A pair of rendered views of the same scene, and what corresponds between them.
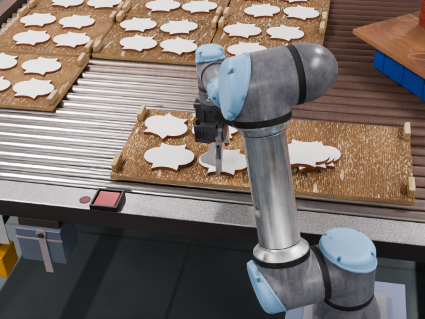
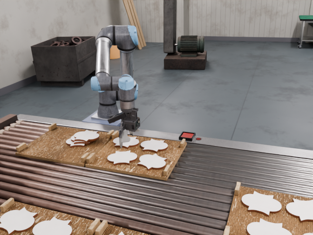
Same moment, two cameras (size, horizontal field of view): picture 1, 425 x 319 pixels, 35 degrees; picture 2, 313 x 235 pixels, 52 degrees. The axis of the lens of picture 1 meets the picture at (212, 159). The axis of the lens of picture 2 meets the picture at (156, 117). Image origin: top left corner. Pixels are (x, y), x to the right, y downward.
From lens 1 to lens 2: 3.09 m
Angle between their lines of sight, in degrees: 121
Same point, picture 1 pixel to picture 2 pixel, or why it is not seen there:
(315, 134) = (67, 153)
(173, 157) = (152, 143)
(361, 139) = (47, 148)
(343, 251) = not seen: hidden behind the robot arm
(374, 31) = not seen: outside the picture
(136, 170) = (172, 142)
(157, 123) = (157, 162)
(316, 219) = (98, 127)
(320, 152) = (78, 134)
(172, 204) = (156, 134)
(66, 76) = (236, 217)
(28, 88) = (265, 202)
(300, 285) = not seen: hidden behind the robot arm
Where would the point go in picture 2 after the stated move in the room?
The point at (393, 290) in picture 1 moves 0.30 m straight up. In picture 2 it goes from (86, 120) to (81, 77)
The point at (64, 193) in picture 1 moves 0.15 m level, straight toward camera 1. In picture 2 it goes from (209, 141) to (202, 130)
